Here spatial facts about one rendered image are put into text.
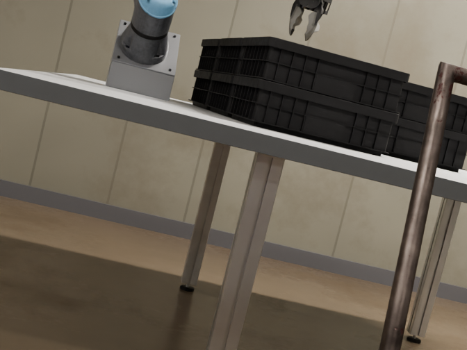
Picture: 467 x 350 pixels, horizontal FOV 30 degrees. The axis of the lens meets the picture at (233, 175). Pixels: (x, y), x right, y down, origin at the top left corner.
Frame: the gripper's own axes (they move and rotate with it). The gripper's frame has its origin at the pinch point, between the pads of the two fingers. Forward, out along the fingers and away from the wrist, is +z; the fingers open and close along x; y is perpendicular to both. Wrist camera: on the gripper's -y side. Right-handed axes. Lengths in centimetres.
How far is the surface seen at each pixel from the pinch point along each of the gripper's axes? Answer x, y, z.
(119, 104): -23, -104, 29
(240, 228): -47, -82, 46
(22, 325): 18, -60, 103
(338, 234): 33, 179, 84
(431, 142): -101, -152, 12
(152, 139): 122, 118, 69
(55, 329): 13, -52, 102
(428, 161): -102, -152, 14
